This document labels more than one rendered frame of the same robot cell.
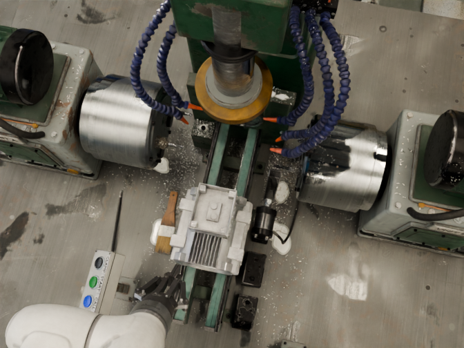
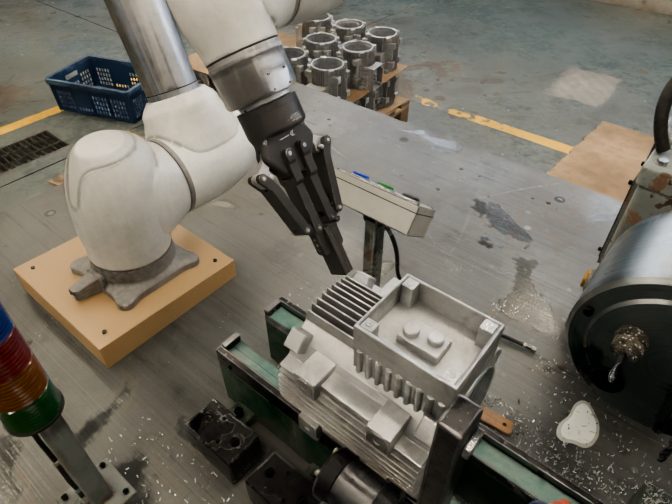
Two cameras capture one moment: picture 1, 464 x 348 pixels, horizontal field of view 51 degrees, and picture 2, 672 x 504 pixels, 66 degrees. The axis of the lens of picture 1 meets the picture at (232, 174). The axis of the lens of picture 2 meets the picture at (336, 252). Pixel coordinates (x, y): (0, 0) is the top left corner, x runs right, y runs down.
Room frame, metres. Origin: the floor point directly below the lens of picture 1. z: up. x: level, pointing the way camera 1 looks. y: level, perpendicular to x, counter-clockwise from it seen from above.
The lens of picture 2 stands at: (0.31, -0.30, 1.55)
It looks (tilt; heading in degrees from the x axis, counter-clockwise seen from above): 42 degrees down; 114
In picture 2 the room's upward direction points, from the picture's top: straight up
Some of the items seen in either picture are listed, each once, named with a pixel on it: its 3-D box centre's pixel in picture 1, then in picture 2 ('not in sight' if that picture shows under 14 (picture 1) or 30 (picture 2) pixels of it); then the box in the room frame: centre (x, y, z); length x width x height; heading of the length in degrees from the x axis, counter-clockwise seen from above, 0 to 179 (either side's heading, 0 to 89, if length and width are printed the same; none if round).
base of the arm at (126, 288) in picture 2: not in sight; (124, 260); (-0.36, 0.20, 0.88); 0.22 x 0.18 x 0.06; 76
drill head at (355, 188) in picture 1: (347, 165); not in sight; (0.38, -0.33, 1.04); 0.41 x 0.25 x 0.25; 74
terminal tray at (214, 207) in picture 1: (213, 211); (425, 347); (0.26, 0.05, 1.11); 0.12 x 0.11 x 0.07; 164
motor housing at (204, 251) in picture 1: (212, 232); (388, 377); (0.22, 0.06, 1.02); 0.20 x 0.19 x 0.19; 164
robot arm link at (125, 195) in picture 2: not in sight; (121, 193); (-0.35, 0.24, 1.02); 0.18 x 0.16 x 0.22; 76
